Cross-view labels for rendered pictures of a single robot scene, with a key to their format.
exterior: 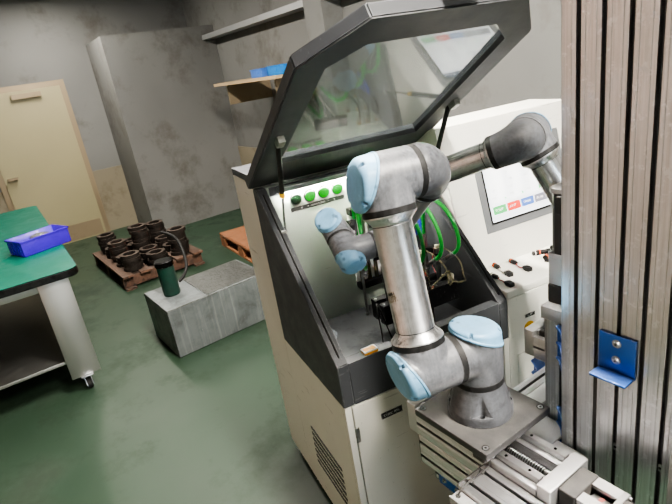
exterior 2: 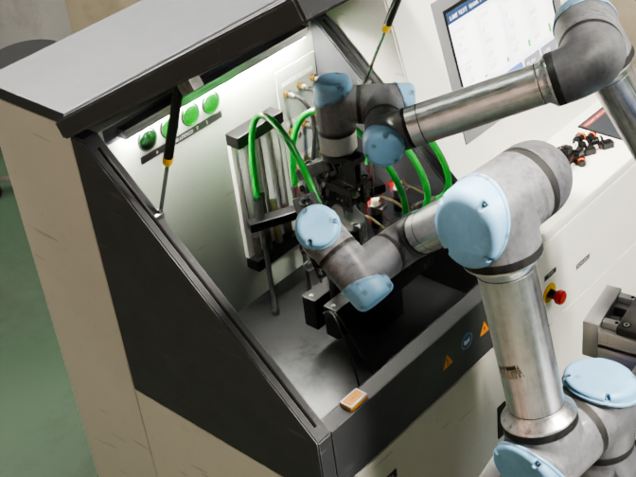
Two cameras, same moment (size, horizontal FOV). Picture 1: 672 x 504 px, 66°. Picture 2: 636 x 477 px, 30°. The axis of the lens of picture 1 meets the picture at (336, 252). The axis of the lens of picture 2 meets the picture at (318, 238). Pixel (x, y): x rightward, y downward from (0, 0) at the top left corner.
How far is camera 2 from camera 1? 0.93 m
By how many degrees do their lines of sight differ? 24
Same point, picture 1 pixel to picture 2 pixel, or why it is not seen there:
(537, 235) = (531, 128)
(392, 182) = (523, 222)
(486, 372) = (623, 437)
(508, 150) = (584, 82)
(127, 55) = not seen: outside the picture
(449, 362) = (588, 440)
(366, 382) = (353, 451)
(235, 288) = not seen: outside the picture
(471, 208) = not seen: hidden behind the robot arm
